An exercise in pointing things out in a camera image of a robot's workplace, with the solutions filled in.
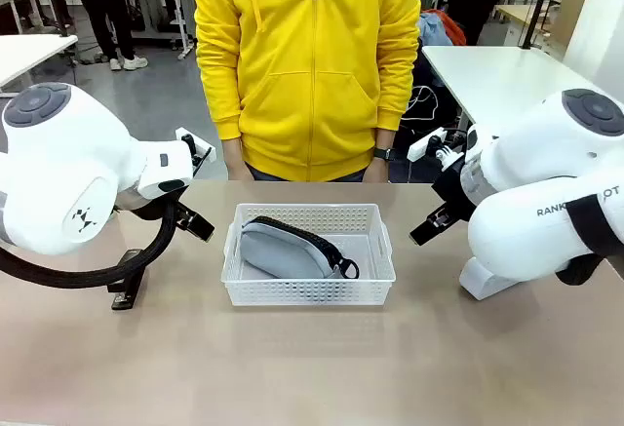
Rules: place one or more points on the blue and orange clothes pile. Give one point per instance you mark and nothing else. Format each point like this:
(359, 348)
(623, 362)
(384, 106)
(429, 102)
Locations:
(439, 28)

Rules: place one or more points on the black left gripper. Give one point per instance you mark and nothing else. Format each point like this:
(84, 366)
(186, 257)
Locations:
(176, 206)

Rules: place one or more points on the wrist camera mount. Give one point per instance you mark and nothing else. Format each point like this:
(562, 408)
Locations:
(424, 145)
(197, 150)

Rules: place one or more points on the person's left hand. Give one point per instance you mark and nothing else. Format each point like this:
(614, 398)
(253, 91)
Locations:
(378, 171)

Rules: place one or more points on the person's right hand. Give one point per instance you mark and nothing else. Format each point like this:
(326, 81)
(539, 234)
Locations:
(236, 163)

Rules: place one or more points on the person in yellow hoodie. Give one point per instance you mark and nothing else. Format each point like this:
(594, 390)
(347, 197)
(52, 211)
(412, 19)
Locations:
(312, 80)

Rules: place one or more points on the person's right forearm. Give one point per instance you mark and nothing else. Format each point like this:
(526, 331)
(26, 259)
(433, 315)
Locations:
(224, 109)

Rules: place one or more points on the light wooden table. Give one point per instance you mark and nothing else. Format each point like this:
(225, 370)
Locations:
(517, 14)

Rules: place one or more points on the white side table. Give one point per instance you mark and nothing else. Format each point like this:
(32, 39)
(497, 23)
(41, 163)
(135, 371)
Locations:
(29, 55)
(497, 75)

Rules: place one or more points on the grey pouch with black zipper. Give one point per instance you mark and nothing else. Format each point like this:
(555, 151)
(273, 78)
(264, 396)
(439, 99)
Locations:
(283, 255)

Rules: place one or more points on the brown cardboard box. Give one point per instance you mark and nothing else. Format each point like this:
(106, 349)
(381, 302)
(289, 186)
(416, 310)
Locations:
(573, 2)

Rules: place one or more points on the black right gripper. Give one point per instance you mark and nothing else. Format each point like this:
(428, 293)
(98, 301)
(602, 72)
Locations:
(451, 187)

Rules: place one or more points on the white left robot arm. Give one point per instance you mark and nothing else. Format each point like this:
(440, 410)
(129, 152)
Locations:
(58, 177)

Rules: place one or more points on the person's left forearm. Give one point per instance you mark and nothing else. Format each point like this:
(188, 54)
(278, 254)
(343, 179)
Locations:
(395, 104)

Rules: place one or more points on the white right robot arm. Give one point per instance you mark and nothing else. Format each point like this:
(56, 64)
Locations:
(526, 177)

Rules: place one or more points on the person in blue top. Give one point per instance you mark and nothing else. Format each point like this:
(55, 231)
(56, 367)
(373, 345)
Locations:
(105, 2)

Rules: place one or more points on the white perforated plastic basket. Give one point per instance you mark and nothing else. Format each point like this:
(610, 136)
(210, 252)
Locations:
(307, 294)

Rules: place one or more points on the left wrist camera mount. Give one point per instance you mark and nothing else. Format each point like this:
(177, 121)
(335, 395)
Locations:
(197, 150)

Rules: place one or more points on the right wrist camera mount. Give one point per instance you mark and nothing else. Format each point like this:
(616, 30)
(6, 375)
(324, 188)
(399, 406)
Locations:
(424, 145)

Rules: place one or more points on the black wristwatch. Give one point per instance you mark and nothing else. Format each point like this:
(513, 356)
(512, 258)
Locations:
(383, 154)

